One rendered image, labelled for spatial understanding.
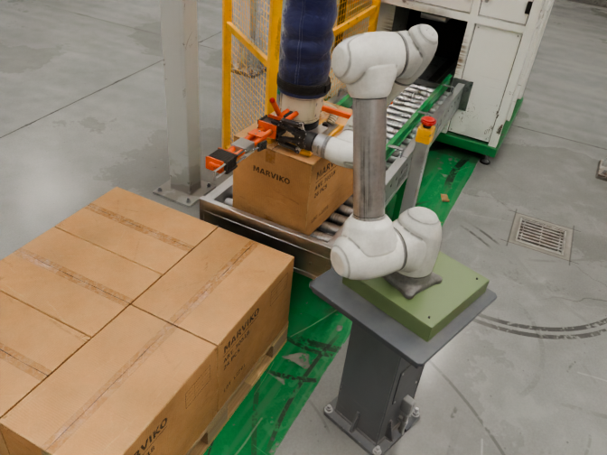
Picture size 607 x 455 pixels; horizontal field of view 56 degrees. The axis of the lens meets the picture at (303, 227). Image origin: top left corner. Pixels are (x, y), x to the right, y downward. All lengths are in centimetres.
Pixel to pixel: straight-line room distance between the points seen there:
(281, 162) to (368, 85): 87
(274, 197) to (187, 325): 72
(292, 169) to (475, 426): 139
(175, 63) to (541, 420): 263
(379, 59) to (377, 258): 60
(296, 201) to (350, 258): 77
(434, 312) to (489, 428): 94
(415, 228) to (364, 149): 33
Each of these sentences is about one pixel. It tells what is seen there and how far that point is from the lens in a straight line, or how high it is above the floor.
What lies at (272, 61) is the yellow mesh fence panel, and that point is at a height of 103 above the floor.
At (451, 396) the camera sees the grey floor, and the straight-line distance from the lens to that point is 283.
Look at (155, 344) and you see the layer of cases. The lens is 214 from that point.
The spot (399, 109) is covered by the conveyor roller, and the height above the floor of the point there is 53.
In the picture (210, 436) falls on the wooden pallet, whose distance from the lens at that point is 247.
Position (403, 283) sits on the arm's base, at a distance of 200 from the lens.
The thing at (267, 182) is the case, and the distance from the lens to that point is 253.
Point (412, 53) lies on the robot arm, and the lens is 173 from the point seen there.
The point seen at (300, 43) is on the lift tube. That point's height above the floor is 138.
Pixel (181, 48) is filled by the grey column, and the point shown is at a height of 99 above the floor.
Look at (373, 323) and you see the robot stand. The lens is 196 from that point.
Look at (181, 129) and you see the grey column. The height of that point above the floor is 48.
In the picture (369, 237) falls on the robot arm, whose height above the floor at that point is 108.
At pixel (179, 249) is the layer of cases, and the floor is 54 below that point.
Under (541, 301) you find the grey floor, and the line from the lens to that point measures 351.
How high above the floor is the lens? 212
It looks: 36 degrees down
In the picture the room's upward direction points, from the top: 6 degrees clockwise
